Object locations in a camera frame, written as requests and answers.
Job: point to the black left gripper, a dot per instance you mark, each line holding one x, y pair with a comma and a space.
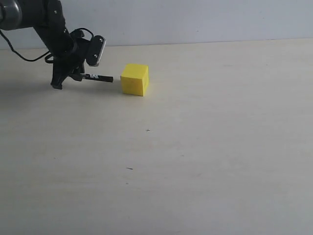
69, 55

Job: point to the black and white marker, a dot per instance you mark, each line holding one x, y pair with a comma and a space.
95, 77

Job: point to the yellow foam cube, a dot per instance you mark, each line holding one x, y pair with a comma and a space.
135, 79

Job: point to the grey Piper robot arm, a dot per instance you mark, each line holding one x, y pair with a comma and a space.
44, 16

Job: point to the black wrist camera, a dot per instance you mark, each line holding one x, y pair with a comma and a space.
95, 50

